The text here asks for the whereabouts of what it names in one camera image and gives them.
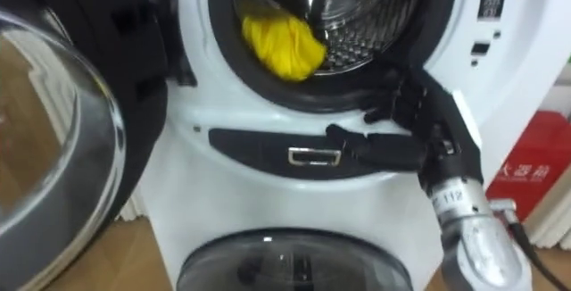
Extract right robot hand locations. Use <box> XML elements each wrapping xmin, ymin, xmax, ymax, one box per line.
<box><xmin>325</xmin><ymin>66</ymin><xmax>484</xmax><ymax>196</ymax></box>

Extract yellow cloth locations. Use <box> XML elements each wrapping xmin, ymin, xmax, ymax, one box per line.
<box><xmin>241</xmin><ymin>11</ymin><xmax>328</xmax><ymax>82</ymax></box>

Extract red box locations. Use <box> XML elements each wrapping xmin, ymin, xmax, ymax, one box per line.
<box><xmin>484</xmin><ymin>110</ymin><xmax>571</xmax><ymax>222</ymax></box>

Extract white stacked washing machines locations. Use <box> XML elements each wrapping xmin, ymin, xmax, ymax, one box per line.
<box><xmin>116</xmin><ymin>0</ymin><xmax>571</xmax><ymax>291</ymax></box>

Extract open round washer door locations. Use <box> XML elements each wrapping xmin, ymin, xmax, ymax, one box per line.
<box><xmin>0</xmin><ymin>0</ymin><xmax>170</xmax><ymax>291</ymax></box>

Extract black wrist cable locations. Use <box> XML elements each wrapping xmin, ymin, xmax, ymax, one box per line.
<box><xmin>489</xmin><ymin>198</ymin><xmax>568</xmax><ymax>291</ymax></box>

